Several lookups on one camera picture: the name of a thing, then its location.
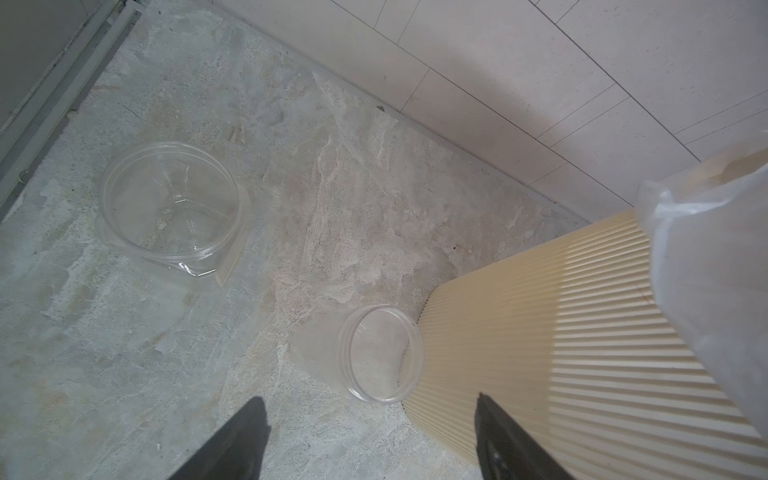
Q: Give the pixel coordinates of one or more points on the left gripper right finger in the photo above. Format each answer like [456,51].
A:
[506,451]

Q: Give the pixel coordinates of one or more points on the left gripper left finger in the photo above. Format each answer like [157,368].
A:
[235,451]

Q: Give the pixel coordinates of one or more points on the black lidded glass jar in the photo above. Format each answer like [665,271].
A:
[177,209]

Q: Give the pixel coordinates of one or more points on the cream woven waste bin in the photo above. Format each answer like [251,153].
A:
[567,338]

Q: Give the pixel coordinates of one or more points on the white plastic bin liner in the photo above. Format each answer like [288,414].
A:
[707,228]

